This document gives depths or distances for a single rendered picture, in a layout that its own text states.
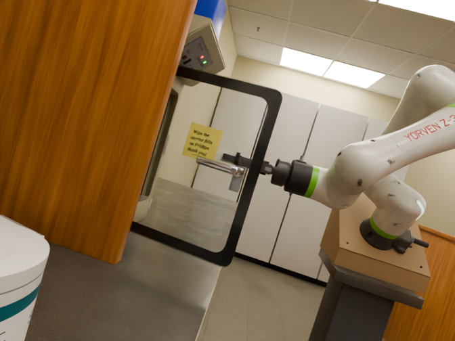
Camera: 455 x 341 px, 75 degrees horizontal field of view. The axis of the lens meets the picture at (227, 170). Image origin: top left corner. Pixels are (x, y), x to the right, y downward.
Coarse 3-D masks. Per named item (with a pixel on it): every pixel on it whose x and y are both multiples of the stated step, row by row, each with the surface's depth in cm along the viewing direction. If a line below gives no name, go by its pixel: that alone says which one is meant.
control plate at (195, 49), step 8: (200, 40) 72; (184, 48) 71; (192, 48) 73; (200, 48) 76; (192, 56) 78; (200, 56) 80; (208, 56) 82; (192, 64) 82; (200, 64) 85; (208, 64) 88
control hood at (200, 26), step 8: (200, 16) 67; (192, 24) 67; (200, 24) 67; (208, 24) 67; (192, 32) 67; (200, 32) 68; (208, 32) 70; (192, 40) 70; (208, 40) 74; (216, 40) 76; (208, 48) 78; (216, 48) 80; (216, 56) 85; (216, 64) 91; (224, 64) 95; (216, 72) 97
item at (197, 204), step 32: (192, 96) 66; (224, 96) 65; (256, 96) 63; (160, 128) 68; (224, 128) 64; (256, 128) 63; (160, 160) 68; (192, 160) 66; (224, 160) 64; (256, 160) 63; (160, 192) 67; (192, 192) 66; (224, 192) 64; (160, 224) 67; (192, 224) 66; (224, 224) 64; (224, 256) 64
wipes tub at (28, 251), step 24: (0, 240) 27; (24, 240) 29; (0, 264) 24; (24, 264) 25; (0, 288) 23; (24, 288) 25; (0, 312) 23; (24, 312) 26; (0, 336) 24; (24, 336) 28
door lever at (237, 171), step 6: (198, 156) 60; (198, 162) 60; (204, 162) 60; (210, 162) 60; (216, 162) 60; (216, 168) 60; (222, 168) 59; (228, 168) 59; (234, 168) 58; (240, 168) 63; (234, 174) 59; (240, 174) 63
